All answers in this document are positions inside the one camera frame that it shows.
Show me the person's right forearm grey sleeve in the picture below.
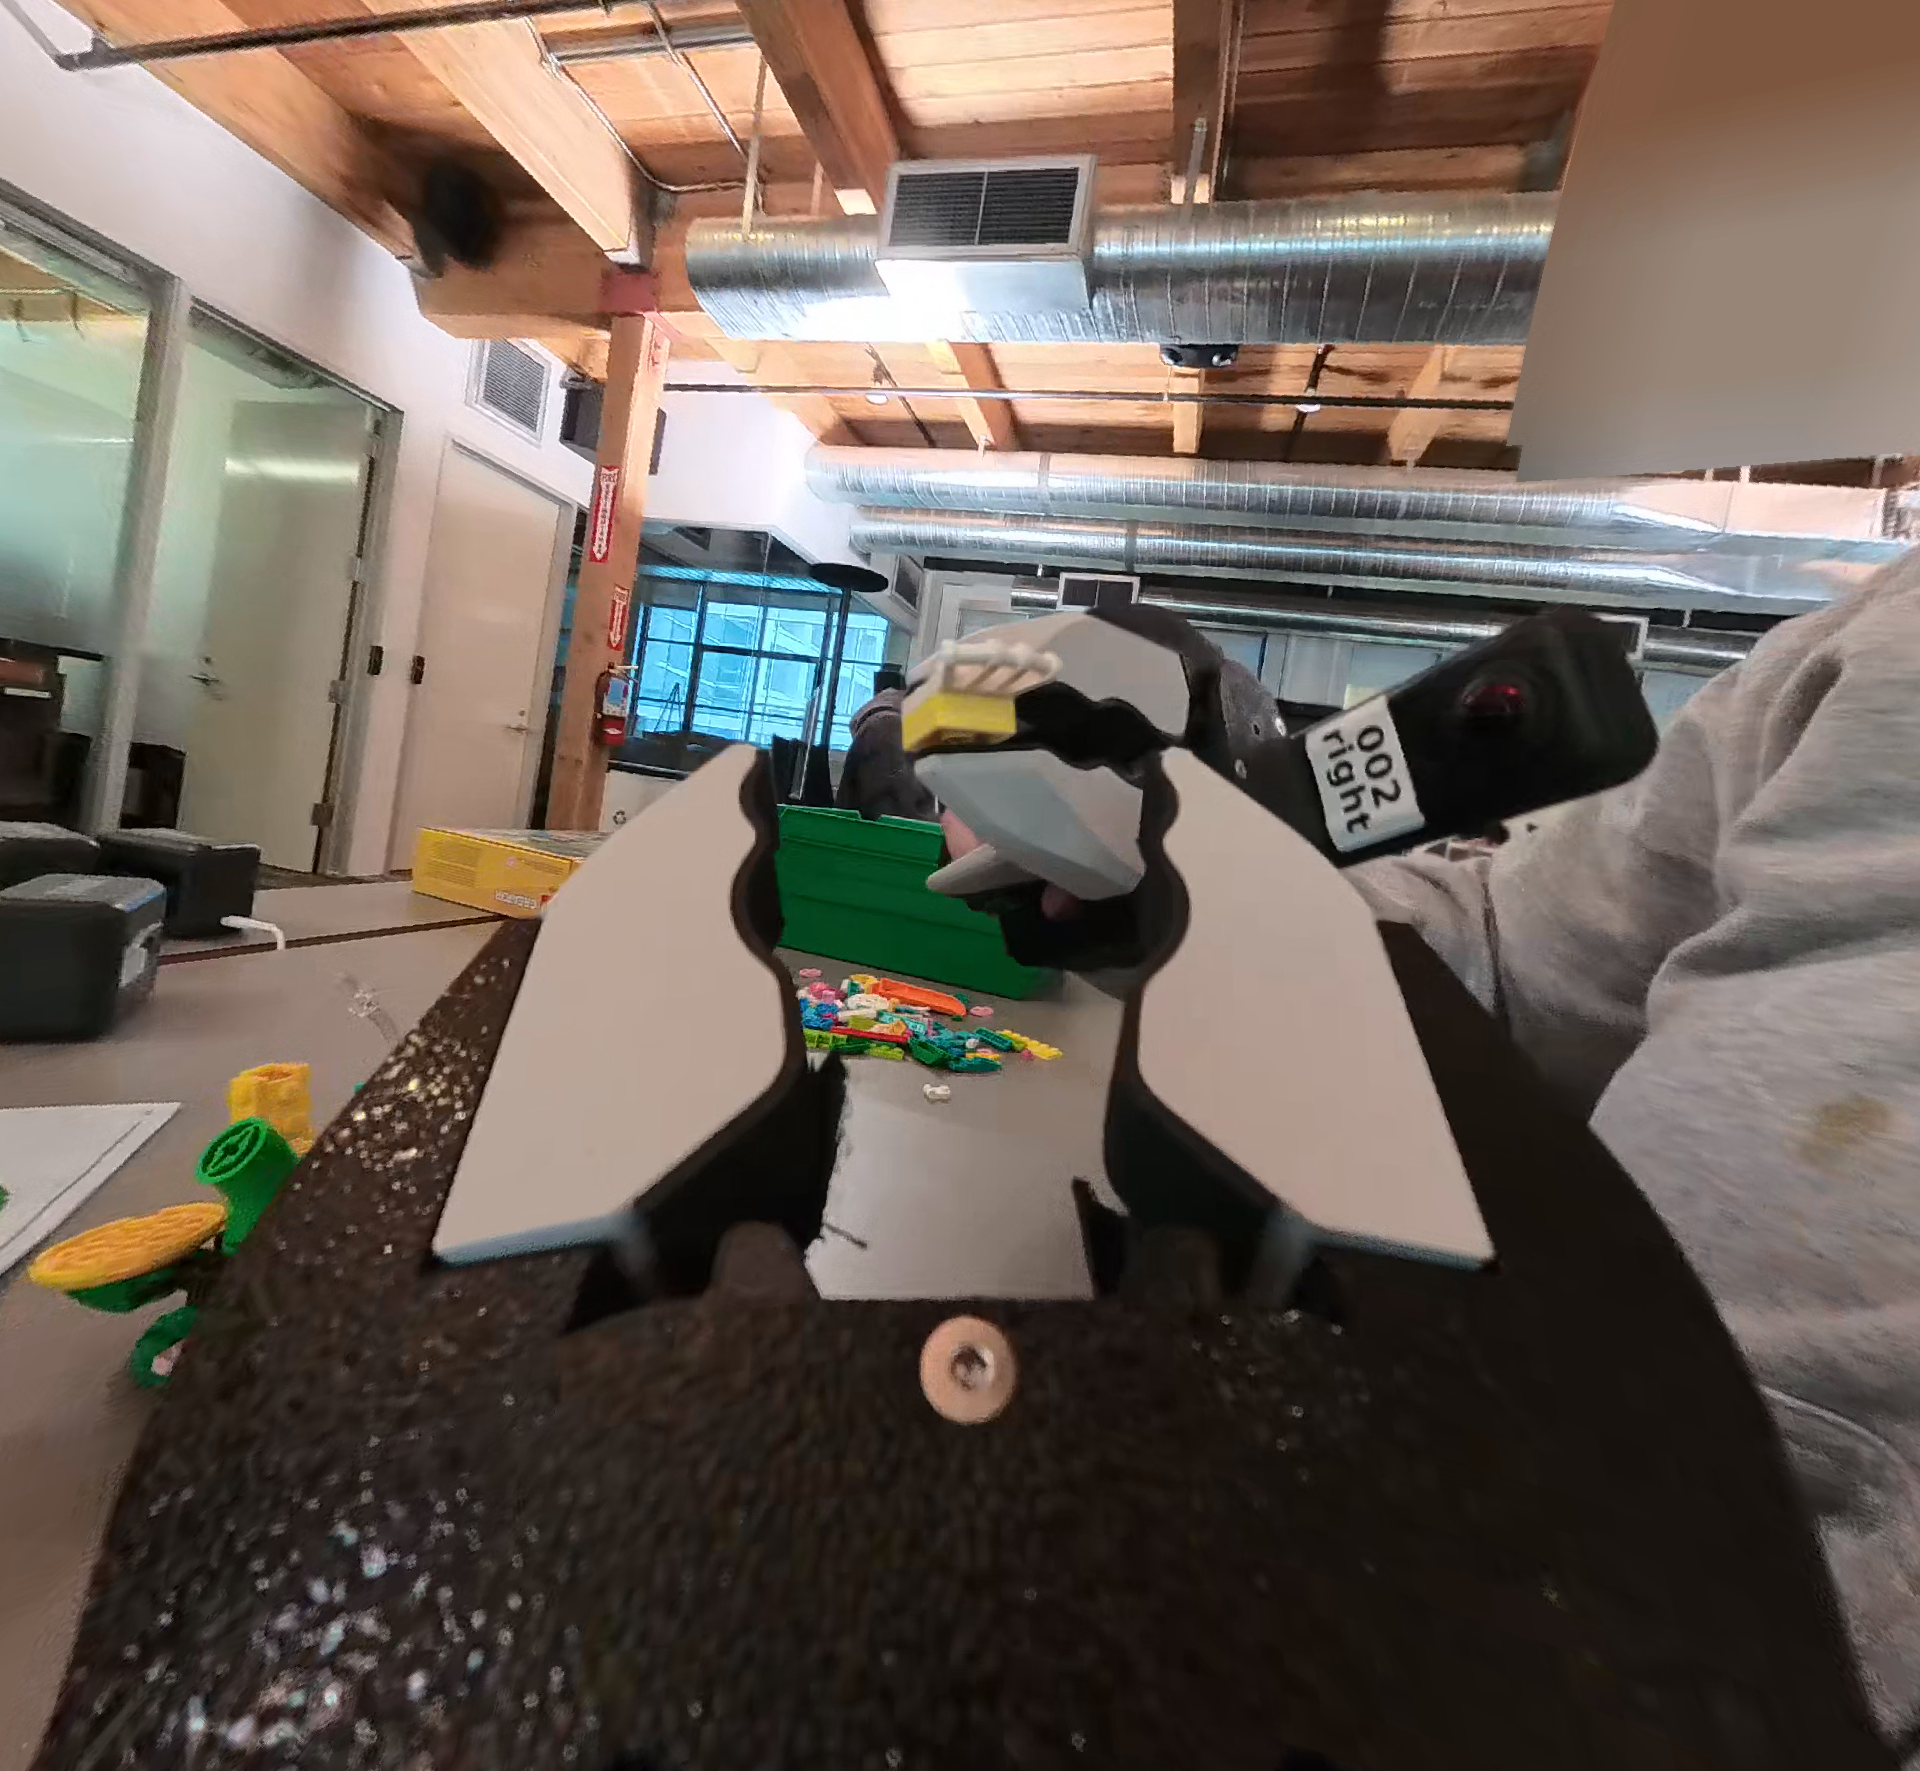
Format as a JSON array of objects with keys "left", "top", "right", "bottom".
[{"left": 1343, "top": 558, "right": 1920, "bottom": 1142}]

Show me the pile of colourful lego pieces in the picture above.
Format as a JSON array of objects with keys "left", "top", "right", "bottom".
[{"left": 796, "top": 967, "right": 1062, "bottom": 1075}]

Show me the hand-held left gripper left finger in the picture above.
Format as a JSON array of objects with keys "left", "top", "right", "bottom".
[{"left": 433, "top": 742, "right": 849, "bottom": 1296}]

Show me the white wall vent grille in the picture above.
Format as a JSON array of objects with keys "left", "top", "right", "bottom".
[{"left": 472, "top": 340, "right": 557, "bottom": 441}]

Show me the black floor lamp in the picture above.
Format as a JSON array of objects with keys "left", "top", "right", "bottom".
[{"left": 809, "top": 564, "right": 890, "bottom": 783}]

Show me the stack of green plastic bins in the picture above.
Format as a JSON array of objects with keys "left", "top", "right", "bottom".
[{"left": 771, "top": 800, "right": 1059, "bottom": 1007}]

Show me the yellow lego flower disc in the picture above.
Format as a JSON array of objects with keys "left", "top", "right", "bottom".
[{"left": 27, "top": 1202, "right": 230, "bottom": 1296}]

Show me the yellow ribbed lego cup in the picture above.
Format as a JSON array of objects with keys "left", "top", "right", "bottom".
[{"left": 229, "top": 1061, "right": 313, "bottom": 1156}]

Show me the large white duct register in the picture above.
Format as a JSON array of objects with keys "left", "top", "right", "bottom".
[{"left": 872, "top": 155, "right": 1099, "bottom": 305}]

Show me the green ribbed lego cup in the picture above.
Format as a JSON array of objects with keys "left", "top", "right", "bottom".
[{"left": 196, "top": 1118, "right": 301, "bottom": 1240}]

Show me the person's grey hoodie torso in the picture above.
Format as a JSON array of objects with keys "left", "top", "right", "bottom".
[{"left": 1590, "top": 1036, "right": 1920, "bottom": 1751}]

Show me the large silver ceiling duct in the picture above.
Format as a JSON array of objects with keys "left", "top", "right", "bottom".
[{"left": 688, "top": 194, "right": 1563, "bottom": 350}]

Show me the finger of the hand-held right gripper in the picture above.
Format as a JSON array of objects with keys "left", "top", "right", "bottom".
[
  {"left": 1011, "top": 607, "right": 1209, "bottom": 753},
  {"left": 911, "top": 747, "right": 1155, "bottom": 904}
]

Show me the yellow lego box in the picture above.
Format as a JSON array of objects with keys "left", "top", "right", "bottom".
[{"left": 410, "top": 826, "right": 606, "bottom": 920}]

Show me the open lego instruction booklet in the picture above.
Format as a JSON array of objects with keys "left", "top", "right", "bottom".
[{"left": 0, "top": 1101, "right": 182, "bottom": 1275}]

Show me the wooden support post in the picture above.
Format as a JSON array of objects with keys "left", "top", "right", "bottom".
[{"left": 547, "top": 309, "right": 668, "bottom": 835}]

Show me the white door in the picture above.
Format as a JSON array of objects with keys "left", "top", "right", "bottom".
[{"left": 404, "top": 440, "right": 579, "bottom": 874}]

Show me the person's right hand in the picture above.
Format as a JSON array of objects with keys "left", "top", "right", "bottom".
[{"left": 940, "top": 808, "right": 1085, "bottom": 924}]

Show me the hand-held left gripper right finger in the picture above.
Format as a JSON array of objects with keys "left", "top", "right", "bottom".
[{"left": 1070, "top": 749, "right": 1500, "bottom": 1303}]

